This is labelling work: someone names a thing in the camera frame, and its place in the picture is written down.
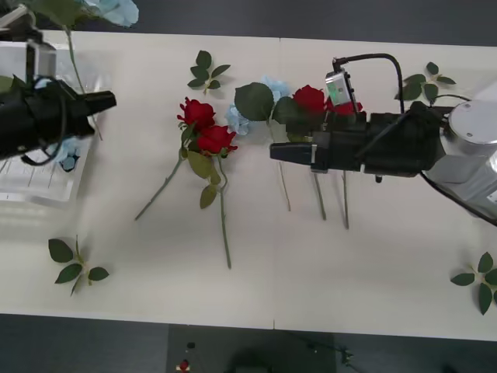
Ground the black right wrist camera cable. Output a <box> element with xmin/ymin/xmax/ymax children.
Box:
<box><xmin>332</xmin><ymin>53</ymin><xmax>405</xmax><ymax>160</ymax></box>

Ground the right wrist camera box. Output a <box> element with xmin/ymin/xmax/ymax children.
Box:
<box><xmin>324</xmin><ymin>69</ymin><xmax>358</xmax><ymax>114</ymax></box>

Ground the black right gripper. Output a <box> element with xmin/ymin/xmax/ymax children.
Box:
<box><xmin>269</xmin><ymin>110</ymin><xmax>422</xmax><ymax>176</ymax></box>

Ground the pale blue flower with stem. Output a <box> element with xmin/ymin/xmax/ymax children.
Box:
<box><xmin>224</xmin><ymin>75</ymin><xmax>300</xmax><ymax>213</ymax></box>
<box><xmin>29</xmin><ymin>0</ymin><xmax>140</xmax><ymax>141</ymax></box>
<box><xmin>0</xmin><ymin>75</ymin><xmax>83</xmax><ymax>173</ymax></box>

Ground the shallow white box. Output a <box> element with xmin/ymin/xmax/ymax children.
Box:
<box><xmin>0</xmin><ymin>40</ymin><xmax>113</xmax><ymax>213</ymax></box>

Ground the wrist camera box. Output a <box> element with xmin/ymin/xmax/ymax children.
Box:
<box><xmin>25</xmin><ymin>40</ymin><xmax>58</xmax><ymax>85</ymax></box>
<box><xmin>324</xmin><ymin>69</ymin><xmax>358</xmax><ymax>114</ymax></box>

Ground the red rose with stem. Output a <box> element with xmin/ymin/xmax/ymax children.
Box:
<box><xmin>325</xmin><ymin>96</ymin><xmax>364</xmax><ymax>230</ymax></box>
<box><xmin>186</xmin><ymin>124</ymin><xmax>238</xmax><ymax>270</ymax></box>
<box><xmin>287</xmin><ymin>84</ymin><xmax>331</xmax><ymax>221</ymax></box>
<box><xmin>134</xmin><ymin>97</ymin><xmax>217</xmax><ymax>221</ymax></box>

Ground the black left wrist camera cable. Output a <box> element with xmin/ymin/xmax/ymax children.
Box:
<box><xmin>19</xmin><ymin>75</ymin><xmax>70</xmax><ymax>167</ymax></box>

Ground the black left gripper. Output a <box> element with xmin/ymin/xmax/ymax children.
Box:
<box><xmin>25</xmin><ymin>78</ymin><xmax>117</xmax><ymax>145</ymax></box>

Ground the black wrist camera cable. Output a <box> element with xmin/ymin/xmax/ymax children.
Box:
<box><xmin>19</xmin><ymin>75</ymin><xmax>70</xmax><ymax>167</ymax></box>
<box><xmin>332</xmin><ymin>53</ymin><xmax>405</xmax><ymax>160</ymax></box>

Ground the pale rimmed crate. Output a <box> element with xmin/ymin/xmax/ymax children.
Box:
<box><xmin>0</xmin><ymin>4</ymin><xmax>38</xmax><ymax>42</ymax></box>

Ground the loose green leaf twig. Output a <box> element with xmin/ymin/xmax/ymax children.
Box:
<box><xmin>47</xmin><ymin>235</ymin><xmax>110</xmax><ymax>298</ymax></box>
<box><xmin>187</xmin><ymin>49</ymin><xmax>232</xmax><ymax>95</ymax></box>
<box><xmin>450</xmin><ymin>251</ymin><xmax>497</xmax><ymax>316</ymax></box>
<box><xmin>394</xmin><ymin>61</ymin><xmax>457</xmax><ymax>103</ymax></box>

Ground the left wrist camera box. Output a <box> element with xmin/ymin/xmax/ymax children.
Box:
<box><xmin>25</xmin><ymin>40</ymin><xmax>58</xmax><ymax>85</ymax></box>

